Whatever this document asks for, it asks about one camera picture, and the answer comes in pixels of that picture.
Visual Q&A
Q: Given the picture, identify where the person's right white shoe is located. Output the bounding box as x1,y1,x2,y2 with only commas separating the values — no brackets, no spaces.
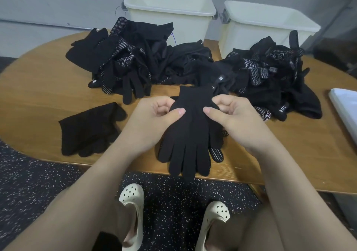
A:
195,200,231,251

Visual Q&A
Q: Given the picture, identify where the person's white shoe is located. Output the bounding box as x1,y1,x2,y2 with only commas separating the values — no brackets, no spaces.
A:
118,183,145,251
195,200,231,251

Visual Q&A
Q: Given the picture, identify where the black dotted glove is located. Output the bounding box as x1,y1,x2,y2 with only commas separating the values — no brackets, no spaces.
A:
208,128,225,163
156,84,226,180

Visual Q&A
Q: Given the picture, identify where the person's left leg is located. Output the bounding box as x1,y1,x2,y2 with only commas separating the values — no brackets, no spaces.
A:
56,187,140,251

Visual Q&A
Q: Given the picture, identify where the person's left white shoe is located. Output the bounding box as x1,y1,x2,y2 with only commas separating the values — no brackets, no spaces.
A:
118,183,145,251

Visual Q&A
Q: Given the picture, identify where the grey wall pipe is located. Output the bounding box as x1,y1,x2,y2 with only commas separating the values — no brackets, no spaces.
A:
0,18,125,31

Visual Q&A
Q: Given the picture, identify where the pile of black gloves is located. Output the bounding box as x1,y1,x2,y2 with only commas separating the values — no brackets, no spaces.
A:
65,16,323,122
58,102,128,157

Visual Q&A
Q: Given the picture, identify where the white flat tray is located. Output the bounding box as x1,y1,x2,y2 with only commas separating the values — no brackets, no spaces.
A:
328,88,357,144

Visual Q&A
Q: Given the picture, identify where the person's right forearm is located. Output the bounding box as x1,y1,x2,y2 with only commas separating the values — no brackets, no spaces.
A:
257,142,357,251

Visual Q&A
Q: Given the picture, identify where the white plastic bin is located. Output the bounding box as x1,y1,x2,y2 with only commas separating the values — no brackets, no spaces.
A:
122,0,217,44
218,0,322,59

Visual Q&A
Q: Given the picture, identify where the person's right hand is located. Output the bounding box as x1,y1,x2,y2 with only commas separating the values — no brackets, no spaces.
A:
202,94,282,160

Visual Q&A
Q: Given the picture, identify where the person's left hand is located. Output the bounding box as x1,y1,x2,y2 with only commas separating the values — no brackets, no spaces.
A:
114,96,186,160

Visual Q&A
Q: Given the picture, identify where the stack of black gloves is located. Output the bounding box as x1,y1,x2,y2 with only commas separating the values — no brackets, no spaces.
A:
58,102,128,157

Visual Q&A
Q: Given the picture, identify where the metal rack frame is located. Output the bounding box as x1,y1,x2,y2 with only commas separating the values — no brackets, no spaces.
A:
312,8,357,78

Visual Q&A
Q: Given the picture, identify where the person's left forearm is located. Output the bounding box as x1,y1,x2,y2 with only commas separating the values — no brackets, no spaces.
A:
6,139,137,251

